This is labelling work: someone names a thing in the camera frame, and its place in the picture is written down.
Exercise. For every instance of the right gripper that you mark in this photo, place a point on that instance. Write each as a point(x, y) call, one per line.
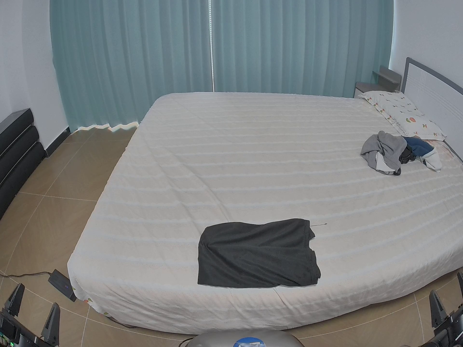
point(452, 329)

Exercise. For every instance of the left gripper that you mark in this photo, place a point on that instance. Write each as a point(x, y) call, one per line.
point(11, 333)

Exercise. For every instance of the black T-shirt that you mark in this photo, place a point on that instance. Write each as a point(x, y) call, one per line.
point(256, 255)

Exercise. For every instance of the pile of clothes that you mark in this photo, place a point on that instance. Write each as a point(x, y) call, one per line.
point(390, 150)

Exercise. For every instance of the black power adapter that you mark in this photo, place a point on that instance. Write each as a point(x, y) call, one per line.
point(59, 284)

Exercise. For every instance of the black chest of drawers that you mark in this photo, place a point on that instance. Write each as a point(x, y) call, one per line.
point(18, 146)

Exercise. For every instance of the white printed pillow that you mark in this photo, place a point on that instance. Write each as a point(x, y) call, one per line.
point(401, 112)

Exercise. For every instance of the grey bedside table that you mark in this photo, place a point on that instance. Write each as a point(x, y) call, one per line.
point(389, 76)

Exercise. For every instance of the bed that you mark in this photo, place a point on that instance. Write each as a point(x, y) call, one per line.
point(253, 150)

